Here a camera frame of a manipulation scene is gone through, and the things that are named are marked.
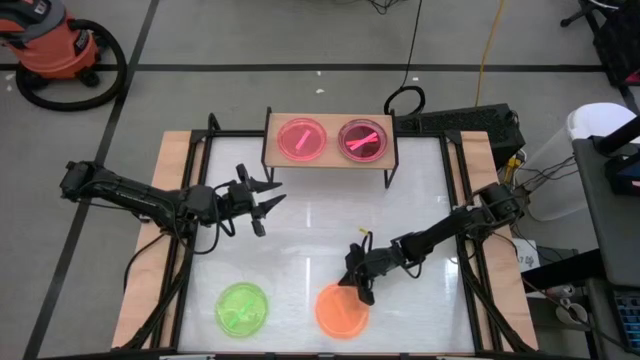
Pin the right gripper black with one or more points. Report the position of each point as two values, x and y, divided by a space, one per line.
377 262

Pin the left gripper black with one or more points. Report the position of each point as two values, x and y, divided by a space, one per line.
237 200

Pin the transparent orange plate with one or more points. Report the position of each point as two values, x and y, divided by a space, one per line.
340 317

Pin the transparent pink plate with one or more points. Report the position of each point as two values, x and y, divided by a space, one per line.
301 140
362 141

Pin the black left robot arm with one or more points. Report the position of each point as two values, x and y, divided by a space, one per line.
135 195

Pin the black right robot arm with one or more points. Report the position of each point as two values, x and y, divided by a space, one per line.
450 227

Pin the black-framed wooden shelf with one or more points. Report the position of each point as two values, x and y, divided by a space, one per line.
330 162

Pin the wooden table side board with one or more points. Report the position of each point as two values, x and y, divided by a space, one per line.
495 280
165 165

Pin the transparent green plate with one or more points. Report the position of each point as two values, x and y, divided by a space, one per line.
241 310

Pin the white paper sheet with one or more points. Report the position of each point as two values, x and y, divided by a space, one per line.
526 255

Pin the black vented computer case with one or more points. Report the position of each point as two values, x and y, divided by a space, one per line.
465 122

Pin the white plastic bin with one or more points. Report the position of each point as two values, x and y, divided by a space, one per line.
555 175

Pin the grey desk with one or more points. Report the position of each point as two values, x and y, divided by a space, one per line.
610 225

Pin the orange shop vacuum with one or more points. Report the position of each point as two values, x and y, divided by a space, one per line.
50 42

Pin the black keyboard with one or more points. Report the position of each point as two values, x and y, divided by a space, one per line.
629 317

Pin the black chair base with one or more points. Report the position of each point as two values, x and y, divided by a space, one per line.
615 35

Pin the black metal table frame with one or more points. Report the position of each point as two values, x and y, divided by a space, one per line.
200 150

